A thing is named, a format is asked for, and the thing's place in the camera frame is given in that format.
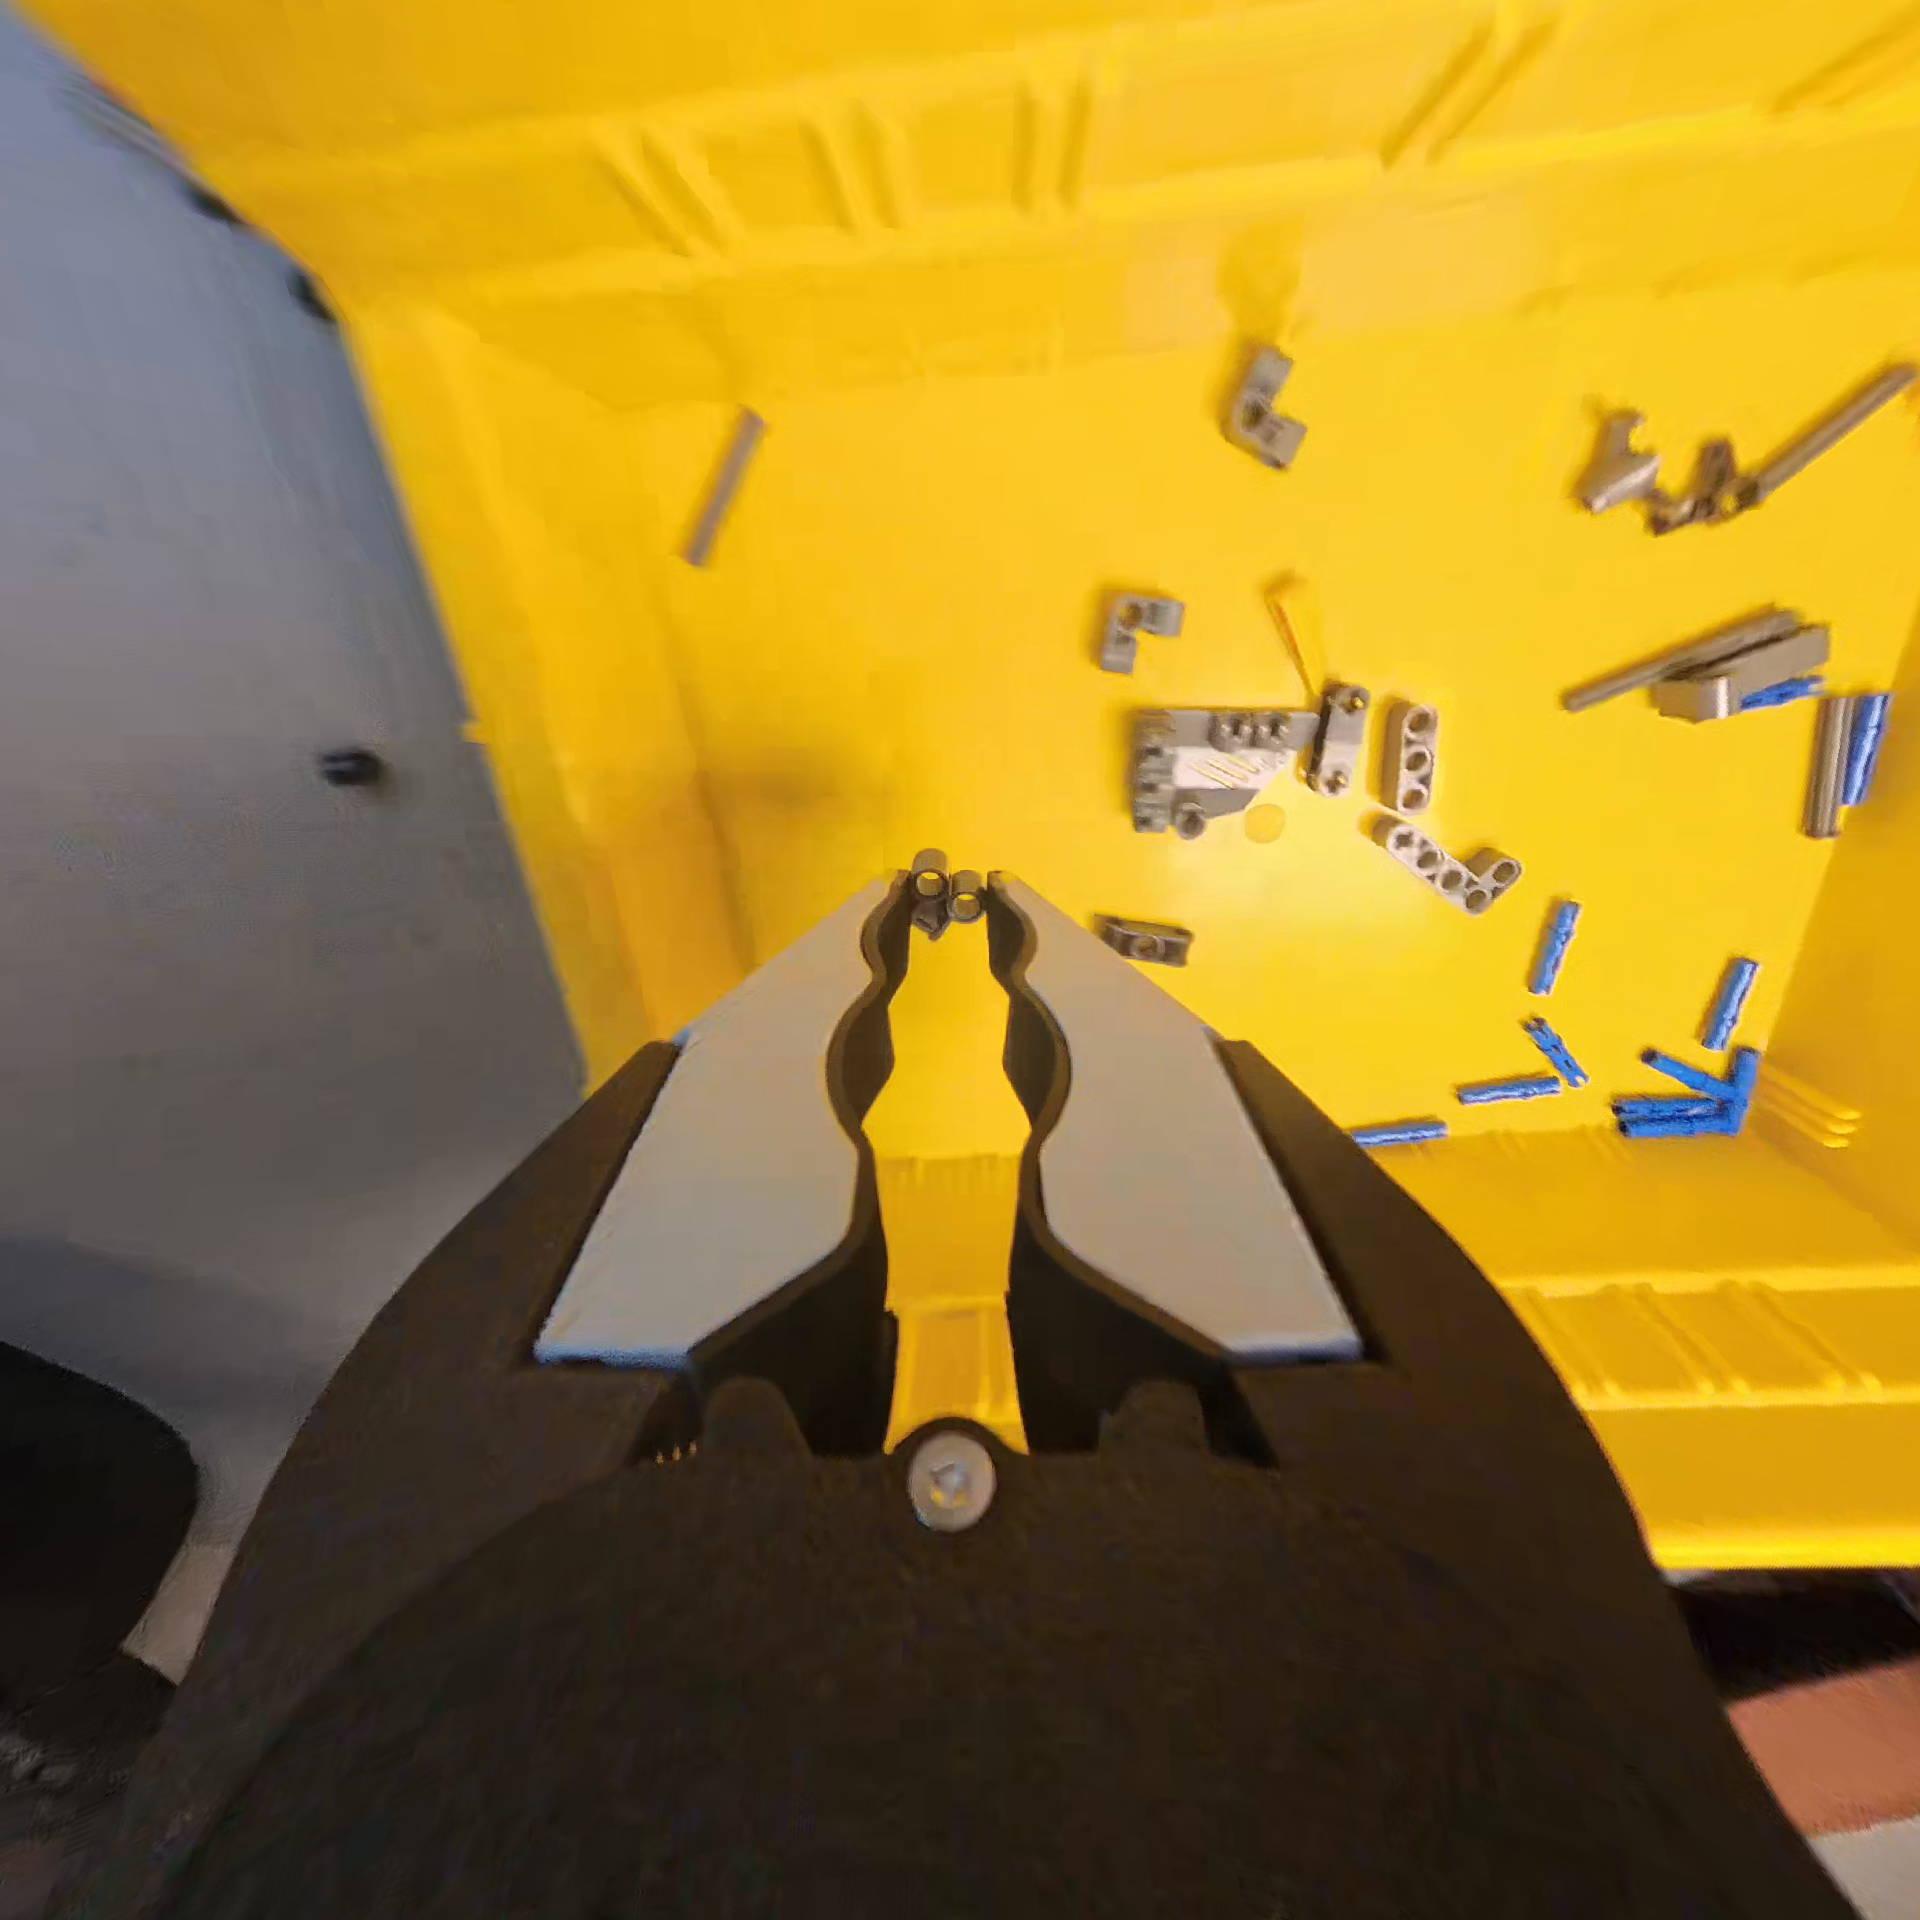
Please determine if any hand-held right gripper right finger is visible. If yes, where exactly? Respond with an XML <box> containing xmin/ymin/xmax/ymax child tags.
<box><xmin>984</xmin><ymin>874</ymin><xmax>1367</xmax><ymax>1367</ymax></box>

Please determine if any group of grey brick pieces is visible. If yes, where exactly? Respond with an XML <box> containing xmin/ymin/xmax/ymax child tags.
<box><xmin>682</xmin><ymin>344</ymin><xmax>1920</xmax><ymax>966</ymax></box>

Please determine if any yellow plastic bin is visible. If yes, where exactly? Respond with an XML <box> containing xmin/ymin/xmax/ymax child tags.
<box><xmin>30</xmin><ymin>0</ymin><xmax>1920</xmax><ymax>1569</ymax></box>

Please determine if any grey double-hole connector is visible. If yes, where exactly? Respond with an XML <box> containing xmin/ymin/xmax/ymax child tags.
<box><xmin>903</xmin><ymin>848</ymin><xmax>992</xmax><ymax>939</ymax></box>

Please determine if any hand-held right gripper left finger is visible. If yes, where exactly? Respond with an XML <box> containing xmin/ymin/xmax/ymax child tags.
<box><xmin>535</xmin><ymin>874</ymin><xmax>918</xmax><ymax>1376</ymax></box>

